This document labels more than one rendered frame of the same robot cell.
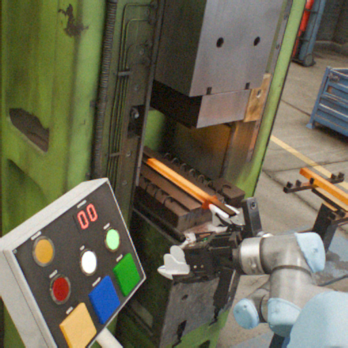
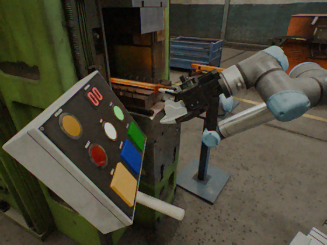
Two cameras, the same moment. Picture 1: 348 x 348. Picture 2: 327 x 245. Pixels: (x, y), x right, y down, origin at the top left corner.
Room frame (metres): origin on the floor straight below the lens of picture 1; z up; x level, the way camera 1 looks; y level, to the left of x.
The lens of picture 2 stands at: (0.31, 0.15, 1.37)
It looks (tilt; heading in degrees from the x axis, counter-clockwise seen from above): 30 degrees down; 342
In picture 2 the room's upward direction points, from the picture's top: straight up
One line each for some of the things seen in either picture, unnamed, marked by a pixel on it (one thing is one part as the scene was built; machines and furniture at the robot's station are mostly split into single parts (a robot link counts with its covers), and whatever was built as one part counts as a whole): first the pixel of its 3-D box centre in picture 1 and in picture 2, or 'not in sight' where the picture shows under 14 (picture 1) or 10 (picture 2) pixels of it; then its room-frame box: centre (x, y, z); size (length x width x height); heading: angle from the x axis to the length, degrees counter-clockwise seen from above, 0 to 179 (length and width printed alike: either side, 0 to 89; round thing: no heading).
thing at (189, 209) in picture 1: (159, 183); (121, 90); (1.41, 0.04, 0.96); 0.42 x 0.20 x 0.09; 46
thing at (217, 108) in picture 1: (176, 84); (114, 18); (1.41, 0.04, 1.32); 0.42 x 0.20 x 0.10; 46
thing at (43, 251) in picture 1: (43, 251); (71, 126); (0.69, 0.22, 1.16); 0.05 x 0.03 x 0.04; 136
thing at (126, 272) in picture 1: (125, 274); (135, 136); (0.85, 0.07, 1.01); 0.07 x 0.05 x 0.07; 161
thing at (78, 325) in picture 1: (77, 329); (123, 184); (0.66, 0.13, 1.01); 0.07 x 0.05 x 0.07; 161
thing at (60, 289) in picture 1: (60, 289); (98, 156); (0.68, 0.18, 1.09); 0.05 x 0.03 x 0.04; 136
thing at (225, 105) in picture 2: not in sight; (219, 102); (1.05, -0.36, 0.98); 0.11 x 0.08 x 0.09; 46
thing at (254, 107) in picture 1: (255, 97); (159, 25); (1.58, -0.24, 1.27); 0.09 x 0.02 x 0.17; 136
